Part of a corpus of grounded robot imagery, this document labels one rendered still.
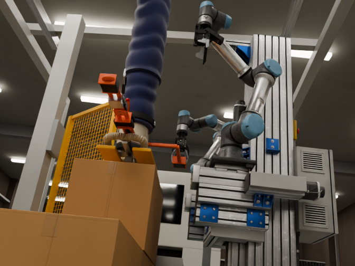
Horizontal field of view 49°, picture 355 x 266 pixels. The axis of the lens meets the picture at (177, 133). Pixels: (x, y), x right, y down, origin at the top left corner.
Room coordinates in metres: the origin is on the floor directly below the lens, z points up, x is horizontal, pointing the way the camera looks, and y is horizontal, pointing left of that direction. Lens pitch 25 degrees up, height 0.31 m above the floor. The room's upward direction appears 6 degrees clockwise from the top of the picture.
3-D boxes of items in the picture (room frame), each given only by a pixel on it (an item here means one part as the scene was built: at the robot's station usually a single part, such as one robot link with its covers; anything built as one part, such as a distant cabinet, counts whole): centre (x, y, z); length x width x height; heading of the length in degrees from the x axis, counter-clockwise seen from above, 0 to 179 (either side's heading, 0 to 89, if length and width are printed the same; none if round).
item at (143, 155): (2.05, 0.16, 1.08); 0.34 x 0.10 x 0.05; 174
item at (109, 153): (2.06, 0.35, 1.08); 0.34 x 0.10 x 0.05; 174
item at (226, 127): (1.89, -0.30, 1.20); 0.13 x 0.12 x 0.14; 26
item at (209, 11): (1.65, -0.09, 1.82); 0.09 x 0.08 x 0.11; 116
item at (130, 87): (2.05, 0.26, 1.78); 0.22 x 0.22 x 1.04
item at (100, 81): (1.46, 0.32, 1.18); 0.08 x 0.07 x 0.05; 174
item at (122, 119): (1.81, 0.28, 1.18); 0.10 x 0.08 x 0.06; 84
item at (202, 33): (1.65, -0.07, 1.66); 0.09 x 0.08 x 0.12; 90
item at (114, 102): (1.59, 0.30, 1.18); 0.07 x 0.07 x 0.04; 84
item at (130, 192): (2.07, 0.26, 0.74); 0.60 x 0.40 x 0.40; 176
